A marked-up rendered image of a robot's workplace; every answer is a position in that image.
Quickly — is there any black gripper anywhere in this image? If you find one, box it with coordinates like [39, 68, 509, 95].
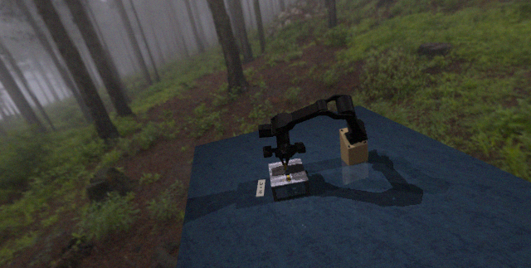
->
[263, 136, 305, 166]

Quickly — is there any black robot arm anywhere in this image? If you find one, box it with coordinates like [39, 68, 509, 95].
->
[258, 95, 368, 158]

